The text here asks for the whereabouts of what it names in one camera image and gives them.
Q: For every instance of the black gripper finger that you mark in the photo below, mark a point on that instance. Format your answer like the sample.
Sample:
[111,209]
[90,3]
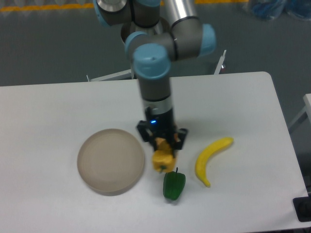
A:
[146,134]
[177,139]

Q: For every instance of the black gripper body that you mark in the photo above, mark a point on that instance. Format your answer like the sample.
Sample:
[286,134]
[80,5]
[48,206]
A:
[161,124]

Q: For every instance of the yellow bell pepper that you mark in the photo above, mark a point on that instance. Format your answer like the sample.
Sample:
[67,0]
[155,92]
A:
[163,159]

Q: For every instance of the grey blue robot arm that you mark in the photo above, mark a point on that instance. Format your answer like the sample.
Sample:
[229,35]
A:
[151,52]

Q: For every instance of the green bell pepper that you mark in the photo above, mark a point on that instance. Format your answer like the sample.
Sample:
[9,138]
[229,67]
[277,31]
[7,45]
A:
[173,184]

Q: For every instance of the beige round plate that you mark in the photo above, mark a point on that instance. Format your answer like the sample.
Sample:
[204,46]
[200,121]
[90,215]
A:
[111,162]

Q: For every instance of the yellow banana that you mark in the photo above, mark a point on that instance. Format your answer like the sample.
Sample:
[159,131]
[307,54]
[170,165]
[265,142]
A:
[203,158]

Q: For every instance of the black device at table edge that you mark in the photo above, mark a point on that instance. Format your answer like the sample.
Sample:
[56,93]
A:
[302,207]

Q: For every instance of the blue plastic bag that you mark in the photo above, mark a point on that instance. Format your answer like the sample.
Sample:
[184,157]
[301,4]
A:
[272,9]

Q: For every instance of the white base frame bar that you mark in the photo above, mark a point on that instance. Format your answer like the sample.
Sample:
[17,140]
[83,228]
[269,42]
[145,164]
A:
[121,75]

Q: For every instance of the white frame leg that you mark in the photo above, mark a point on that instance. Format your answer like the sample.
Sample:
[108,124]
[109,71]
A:
[220,65]

